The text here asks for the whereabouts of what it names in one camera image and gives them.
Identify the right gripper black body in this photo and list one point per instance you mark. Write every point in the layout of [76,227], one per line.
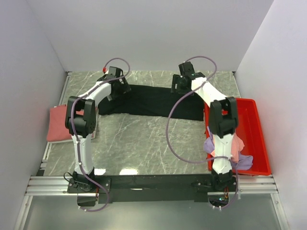
[177,79]

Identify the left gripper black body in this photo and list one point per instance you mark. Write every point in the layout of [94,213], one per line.
[122,89]

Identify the black t-shirt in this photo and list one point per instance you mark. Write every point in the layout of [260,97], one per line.
[153,101]

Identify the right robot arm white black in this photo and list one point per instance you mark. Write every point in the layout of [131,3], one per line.
[223,118]

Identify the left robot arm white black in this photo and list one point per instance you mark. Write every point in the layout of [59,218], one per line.
[81,118]

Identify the folded red t-shirt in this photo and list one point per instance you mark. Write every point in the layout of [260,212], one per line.
[57,132]

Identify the red plastic bin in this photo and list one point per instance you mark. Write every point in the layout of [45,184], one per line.
[250,132]

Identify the pink garment in bin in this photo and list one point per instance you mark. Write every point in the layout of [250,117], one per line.
[237,146]

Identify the lavender garment in bin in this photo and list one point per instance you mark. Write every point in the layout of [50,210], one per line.
[245,161]

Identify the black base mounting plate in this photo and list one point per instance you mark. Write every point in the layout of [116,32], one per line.
[145,188]

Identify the aluminium frame rail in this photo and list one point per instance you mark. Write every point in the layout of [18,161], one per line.
[57,185]

